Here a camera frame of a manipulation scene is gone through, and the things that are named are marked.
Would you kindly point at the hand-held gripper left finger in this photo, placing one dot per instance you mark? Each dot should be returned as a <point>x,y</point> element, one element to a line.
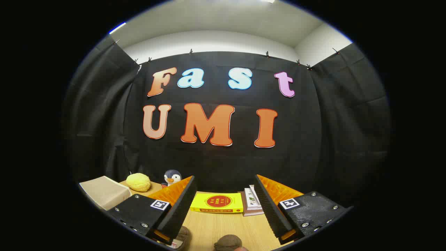
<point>179,209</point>

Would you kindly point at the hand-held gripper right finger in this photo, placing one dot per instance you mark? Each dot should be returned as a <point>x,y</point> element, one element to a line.
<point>270,209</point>

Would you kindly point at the brown fuzzy shoe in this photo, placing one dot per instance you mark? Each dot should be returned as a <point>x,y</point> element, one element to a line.
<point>228,241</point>
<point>182,237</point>

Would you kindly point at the cream fabric storage box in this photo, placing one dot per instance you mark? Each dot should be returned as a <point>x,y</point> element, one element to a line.
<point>104,191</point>

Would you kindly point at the yellow box with red circle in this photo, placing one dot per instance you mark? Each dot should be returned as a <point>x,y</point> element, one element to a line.
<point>216,202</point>

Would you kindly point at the penguin plush toy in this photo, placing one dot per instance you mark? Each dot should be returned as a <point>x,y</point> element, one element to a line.
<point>172,176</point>

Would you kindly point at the yellow bread-shaped plush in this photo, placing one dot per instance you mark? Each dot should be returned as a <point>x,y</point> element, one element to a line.
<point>138,182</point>

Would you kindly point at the row of black backdrop clips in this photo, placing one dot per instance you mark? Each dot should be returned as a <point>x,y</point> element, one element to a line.
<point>267,54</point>

